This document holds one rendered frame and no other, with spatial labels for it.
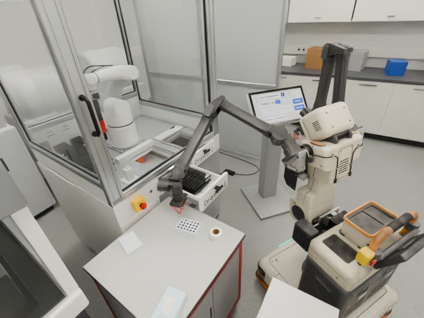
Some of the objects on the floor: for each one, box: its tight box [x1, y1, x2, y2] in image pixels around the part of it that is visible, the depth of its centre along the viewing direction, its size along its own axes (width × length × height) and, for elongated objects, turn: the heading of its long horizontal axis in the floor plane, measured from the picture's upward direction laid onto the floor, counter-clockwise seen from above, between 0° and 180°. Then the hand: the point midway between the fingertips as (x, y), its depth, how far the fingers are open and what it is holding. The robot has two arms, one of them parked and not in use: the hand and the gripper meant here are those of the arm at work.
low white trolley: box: [83, 196, 245, 318], centre depth 145 cm, size 58×62×76 cm
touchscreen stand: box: [241, 124, 291, 221], centre depth 234 cm, size 50×45×102 cm
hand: (180, 210), depth 133 cm, fingers open, 3 cm apart
